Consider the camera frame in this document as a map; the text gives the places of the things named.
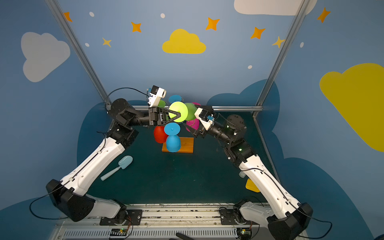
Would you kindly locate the red wine glass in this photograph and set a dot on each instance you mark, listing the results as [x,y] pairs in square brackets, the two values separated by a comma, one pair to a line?
[160,135]

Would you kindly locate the light green wine glass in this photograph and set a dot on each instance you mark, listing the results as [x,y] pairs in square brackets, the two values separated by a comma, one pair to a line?
[181,108]

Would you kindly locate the light blue spatula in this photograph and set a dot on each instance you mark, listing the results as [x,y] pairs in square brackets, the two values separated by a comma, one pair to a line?
[123,164]

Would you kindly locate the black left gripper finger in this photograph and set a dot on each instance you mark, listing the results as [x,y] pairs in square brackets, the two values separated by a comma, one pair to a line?
[169,112]
[167,119]

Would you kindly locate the yellow plastic piece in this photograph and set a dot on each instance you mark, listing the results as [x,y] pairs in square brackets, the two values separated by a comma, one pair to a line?
[250,185]

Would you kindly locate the magenta wine glass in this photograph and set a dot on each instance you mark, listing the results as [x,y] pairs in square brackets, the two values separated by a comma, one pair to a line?
[191,118]

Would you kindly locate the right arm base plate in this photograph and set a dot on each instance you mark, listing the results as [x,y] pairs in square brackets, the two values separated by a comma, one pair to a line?
[232,217]

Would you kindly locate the blue wine glass front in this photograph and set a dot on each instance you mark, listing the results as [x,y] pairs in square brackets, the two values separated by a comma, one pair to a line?
[173,142]

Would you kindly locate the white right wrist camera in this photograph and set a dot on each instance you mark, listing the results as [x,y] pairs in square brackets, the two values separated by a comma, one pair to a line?
[205,114]

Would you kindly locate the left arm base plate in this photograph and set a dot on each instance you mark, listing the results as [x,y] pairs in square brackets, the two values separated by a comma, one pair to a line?
[124,218]

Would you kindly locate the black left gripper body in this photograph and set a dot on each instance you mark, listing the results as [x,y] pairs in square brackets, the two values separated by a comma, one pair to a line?
[154,115]

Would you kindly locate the aluminium frame rail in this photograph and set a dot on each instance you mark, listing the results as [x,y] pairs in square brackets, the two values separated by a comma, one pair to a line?
[219,108]

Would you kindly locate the blue wine glass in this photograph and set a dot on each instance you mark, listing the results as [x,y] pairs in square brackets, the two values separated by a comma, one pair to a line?
[173,142]
[175,98]

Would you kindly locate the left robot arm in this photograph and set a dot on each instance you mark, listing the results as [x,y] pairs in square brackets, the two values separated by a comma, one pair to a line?
[69,194]

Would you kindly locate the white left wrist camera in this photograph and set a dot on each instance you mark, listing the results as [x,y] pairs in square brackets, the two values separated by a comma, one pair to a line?
[155,95]

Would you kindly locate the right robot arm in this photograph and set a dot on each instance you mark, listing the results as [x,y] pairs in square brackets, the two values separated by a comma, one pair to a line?
[285,217]

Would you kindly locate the wooden rack base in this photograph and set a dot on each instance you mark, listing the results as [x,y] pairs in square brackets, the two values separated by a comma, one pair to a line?
[187,146]

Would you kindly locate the blue wine glass rear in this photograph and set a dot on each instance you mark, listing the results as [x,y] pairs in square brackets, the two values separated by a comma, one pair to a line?
[175,98]

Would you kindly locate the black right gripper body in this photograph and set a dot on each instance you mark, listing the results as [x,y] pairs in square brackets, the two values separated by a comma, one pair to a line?
[200,124]

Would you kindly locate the green wine glass rear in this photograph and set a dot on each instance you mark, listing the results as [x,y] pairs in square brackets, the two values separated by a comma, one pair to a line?
[162,104]

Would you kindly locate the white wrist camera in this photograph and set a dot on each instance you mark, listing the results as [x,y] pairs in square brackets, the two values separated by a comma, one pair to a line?
[205,114]
[155,95]

